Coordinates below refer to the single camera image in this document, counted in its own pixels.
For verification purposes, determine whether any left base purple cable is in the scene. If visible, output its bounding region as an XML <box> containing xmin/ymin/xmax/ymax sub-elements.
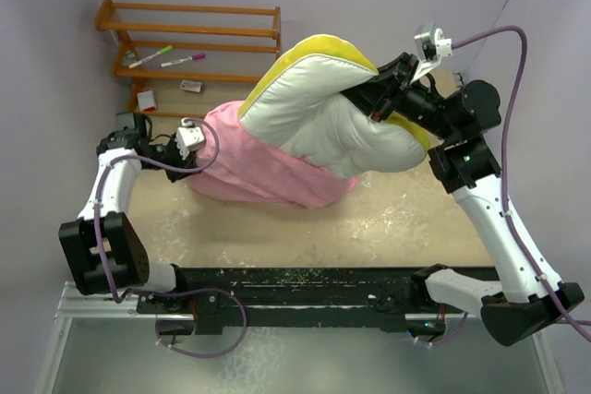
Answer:
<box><xmin>155</xmin><ymin>287</ymin><xmax>249</xmax><ymax>359</ymax></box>

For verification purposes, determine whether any white red eraser box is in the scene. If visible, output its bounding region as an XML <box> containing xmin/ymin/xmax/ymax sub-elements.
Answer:
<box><xmin>137</xmin><ymin>90</ymin><xmax>157</xmax><ymax>112</ymax></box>

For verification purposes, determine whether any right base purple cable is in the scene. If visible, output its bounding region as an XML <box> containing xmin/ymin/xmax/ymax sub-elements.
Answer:
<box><xmin>413</xmin><ymin>290</ymin><xmax>465</xmax><ymax>350</ymax></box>

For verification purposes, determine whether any wooden shelf rack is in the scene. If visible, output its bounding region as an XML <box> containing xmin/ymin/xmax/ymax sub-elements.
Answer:
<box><xmin>94</xmin><ymin>0</ymin><xmax>282</xmax><ymax>112</ymax></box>

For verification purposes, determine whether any white yellow pillow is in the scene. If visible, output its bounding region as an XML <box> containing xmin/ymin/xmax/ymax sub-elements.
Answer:
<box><xmin>237</xmin><ymin>34</ymin><xmax>430</xmax><ymax>179</ymax></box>

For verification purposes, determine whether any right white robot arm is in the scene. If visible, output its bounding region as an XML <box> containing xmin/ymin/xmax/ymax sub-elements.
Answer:
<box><xmin>343</xmin><ymin>53</ymin><xmax>585</xmax><ymax>346</ymax></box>

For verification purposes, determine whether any green capped marker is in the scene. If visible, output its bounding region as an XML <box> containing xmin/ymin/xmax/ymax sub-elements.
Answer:
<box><xmin>128</xmin><ymin>45</ymin><xmax>173</xmax><ymax>69</ymax></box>

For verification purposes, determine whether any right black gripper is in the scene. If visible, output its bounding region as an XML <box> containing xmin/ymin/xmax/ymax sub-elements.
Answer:
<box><xmin>335</xmin><ymin>51</ymin><xmax>460</xmax><ymax>142</ymax></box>

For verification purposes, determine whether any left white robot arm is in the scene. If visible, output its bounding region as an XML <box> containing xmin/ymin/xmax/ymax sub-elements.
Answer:
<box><xmin>58</xmin><ymin>112</ymin><xmax>205</xmax><ymax>313</ymax></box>

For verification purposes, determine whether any small white card packet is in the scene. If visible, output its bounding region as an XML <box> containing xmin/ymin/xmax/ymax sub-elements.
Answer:
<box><xmin>179</xmin><ymin>80</ymin><xmax>202</xmax><ymax>93</ymax></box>

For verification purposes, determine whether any magenta capped marker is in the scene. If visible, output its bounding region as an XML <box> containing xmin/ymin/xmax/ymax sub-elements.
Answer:
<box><xmin>160</xmin><ymin>54</ymin><xmax>206</xmax><ymax>68</ymax></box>

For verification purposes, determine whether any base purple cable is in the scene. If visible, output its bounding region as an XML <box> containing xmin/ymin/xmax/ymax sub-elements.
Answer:
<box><xmin>155</xmin><ymin>287</ymin><xmax>249</xmax><ymax>359</ymax></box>
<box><xmin>413</xmin><ymin>290</ymin><xmax>465</xmax><ymax>350</ymax></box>

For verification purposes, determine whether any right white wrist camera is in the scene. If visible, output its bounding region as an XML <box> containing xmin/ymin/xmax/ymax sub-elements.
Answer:
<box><xmin>411</xmin><ymin>22</ymin><xmax>452</xmax><ymax>83</ymax></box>

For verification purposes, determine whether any pink satin pillowcase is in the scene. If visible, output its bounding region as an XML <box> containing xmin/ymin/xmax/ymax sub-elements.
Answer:
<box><xmin>187</xmin><ymin>101</ymin><xmax>358</xmax><ymax>209</ymax></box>

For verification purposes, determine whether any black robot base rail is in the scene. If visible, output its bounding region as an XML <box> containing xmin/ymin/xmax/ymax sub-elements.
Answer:
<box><xmin>138</xmin><ymin>268</ymin><xmax>450</xmax><ymax>340</ymax></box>

